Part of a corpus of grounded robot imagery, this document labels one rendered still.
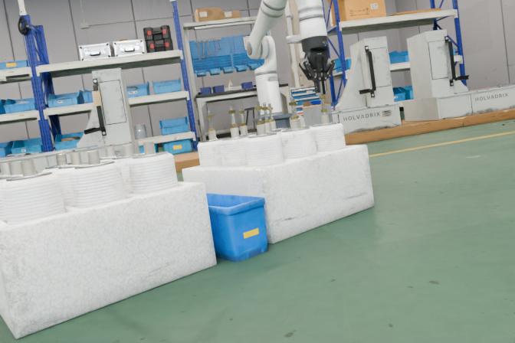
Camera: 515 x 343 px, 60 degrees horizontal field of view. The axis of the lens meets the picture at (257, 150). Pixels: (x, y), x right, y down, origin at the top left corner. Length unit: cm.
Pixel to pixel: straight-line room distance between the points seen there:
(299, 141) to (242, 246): 34
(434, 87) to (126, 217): 334
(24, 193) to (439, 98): 342
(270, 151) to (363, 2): 574
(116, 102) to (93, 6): 681
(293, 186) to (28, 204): 58
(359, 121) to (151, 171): 277
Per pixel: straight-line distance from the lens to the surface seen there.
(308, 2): 130
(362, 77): 378
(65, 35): 1005
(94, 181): 89
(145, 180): 94
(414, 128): 369
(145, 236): 90
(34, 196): 87
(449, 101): 394
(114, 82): 339
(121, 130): 337
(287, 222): 110
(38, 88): 615
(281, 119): 182
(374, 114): 362
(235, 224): 97
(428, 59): 395
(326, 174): 119
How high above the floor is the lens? 30
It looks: 4 degrees down
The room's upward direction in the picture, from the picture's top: 8 degrees counter-clockwise
